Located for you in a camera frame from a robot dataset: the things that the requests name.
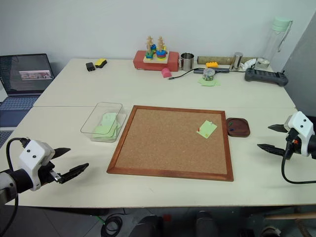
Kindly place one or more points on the green sticky note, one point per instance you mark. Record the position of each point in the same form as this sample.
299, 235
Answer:
207, 129

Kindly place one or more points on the red object under table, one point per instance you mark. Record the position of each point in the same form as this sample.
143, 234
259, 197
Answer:
167, 220

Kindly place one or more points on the dark grey usb hub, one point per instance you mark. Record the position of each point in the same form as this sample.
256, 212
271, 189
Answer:
221, 70

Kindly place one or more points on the open laptop computer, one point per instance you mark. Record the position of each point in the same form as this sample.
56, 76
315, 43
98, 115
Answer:
22, 81

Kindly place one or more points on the dark wooden tray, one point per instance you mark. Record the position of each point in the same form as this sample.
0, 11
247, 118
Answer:
238, 127

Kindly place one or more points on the shiny metal cylinder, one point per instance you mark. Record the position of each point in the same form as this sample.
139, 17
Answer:
237, 61

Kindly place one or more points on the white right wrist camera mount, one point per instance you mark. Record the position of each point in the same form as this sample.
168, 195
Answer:
302, 126

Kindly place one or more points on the dark rounded shape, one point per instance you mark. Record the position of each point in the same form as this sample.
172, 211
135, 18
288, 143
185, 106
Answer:
207, 224
145, 225

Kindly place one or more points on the grey partition panel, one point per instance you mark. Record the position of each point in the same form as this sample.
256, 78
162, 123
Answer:
301, 74

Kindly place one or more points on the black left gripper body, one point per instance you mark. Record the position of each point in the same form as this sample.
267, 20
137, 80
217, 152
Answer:
47, 172

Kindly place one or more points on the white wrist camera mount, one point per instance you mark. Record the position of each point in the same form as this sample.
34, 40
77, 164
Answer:
32, 154
302, 126

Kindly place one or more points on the stainless steel mug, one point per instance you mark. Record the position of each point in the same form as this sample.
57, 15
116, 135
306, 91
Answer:
187, 61

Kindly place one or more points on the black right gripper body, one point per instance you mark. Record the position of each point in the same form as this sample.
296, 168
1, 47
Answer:
295, 145

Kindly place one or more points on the clear plastic container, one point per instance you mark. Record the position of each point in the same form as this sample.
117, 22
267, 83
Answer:
103, 123

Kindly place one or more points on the white crumpled cloth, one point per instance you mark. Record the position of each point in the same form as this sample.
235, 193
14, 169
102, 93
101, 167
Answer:
248, 64

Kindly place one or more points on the pink arched block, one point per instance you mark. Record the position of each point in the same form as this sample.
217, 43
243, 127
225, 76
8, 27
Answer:
166, 73

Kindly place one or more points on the small jar of pins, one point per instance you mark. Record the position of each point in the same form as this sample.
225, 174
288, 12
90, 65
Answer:
208, 74

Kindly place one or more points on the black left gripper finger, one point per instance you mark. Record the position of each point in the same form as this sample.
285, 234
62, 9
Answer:
61, 151
74, 170

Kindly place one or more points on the wood-framed cork board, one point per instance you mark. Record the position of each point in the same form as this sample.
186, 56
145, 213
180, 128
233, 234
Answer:
170, 145

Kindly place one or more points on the yellow toy brick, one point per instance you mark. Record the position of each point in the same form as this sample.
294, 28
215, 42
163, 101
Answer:
212, 65

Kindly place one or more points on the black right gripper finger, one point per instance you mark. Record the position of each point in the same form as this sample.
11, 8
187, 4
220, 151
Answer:
277, 128
271, 148

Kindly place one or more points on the black power adapter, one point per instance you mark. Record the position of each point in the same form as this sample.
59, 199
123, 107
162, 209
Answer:
90, 67

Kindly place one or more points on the yellow black eraser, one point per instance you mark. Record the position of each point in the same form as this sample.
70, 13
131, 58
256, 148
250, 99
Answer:
101, 63

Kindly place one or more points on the large green paper note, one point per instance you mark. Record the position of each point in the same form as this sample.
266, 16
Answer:
103, 131

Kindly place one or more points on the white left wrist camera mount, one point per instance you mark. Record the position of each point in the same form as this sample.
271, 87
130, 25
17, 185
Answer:
32, 154

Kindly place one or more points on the black game controller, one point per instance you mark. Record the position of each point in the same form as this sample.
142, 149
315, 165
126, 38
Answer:
265, 77

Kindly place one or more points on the red rectangular box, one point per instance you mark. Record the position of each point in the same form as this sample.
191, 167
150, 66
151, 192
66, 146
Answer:
172, 63

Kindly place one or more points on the clear bottle green lid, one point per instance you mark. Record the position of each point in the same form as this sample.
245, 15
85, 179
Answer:
277, 44

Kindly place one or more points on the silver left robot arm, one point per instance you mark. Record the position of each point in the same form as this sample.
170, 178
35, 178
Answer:
10, 181

